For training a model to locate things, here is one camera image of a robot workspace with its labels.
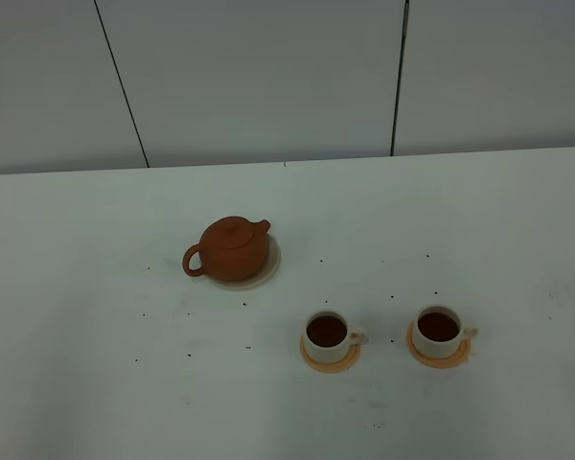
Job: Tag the brown clay teapot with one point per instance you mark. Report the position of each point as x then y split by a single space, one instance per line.
231 249

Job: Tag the left white teacup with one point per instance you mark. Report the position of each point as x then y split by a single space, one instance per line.
328 337

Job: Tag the right orange coaster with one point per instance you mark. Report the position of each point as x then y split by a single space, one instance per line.
460 356

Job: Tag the white teacup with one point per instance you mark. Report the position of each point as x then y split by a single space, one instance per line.
438 331
328 337

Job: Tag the beige round teapot saucer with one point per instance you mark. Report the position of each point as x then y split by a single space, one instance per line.
267 271

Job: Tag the left orange coaster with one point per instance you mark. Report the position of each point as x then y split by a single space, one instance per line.
342 365

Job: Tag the right white teacup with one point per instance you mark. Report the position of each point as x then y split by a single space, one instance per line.
438 331

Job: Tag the orange coaster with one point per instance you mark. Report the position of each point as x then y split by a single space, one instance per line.
460 356
342 365

